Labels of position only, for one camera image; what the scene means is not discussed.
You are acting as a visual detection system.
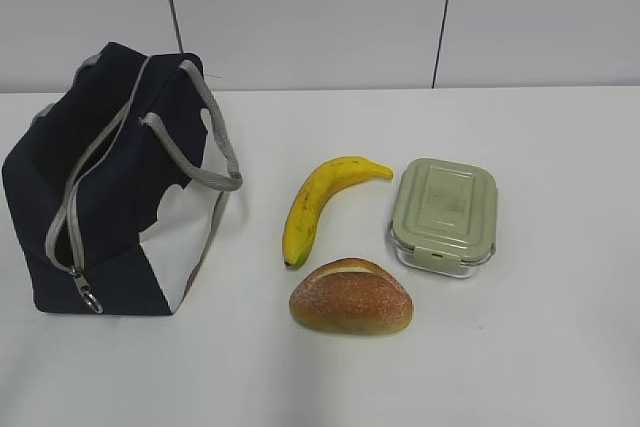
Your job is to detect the yellow banana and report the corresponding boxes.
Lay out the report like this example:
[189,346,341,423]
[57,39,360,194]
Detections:
[281,156,394,269]

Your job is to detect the brown bread loaf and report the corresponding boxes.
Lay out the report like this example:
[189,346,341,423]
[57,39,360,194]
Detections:
[289,258,414,335]

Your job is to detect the green lid glass container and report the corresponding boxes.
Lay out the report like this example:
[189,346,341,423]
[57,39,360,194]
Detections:
[386,158,498,279]

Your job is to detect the navy and white lunch bag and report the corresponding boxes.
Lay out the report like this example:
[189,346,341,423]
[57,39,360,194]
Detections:
[1,42,243,316]

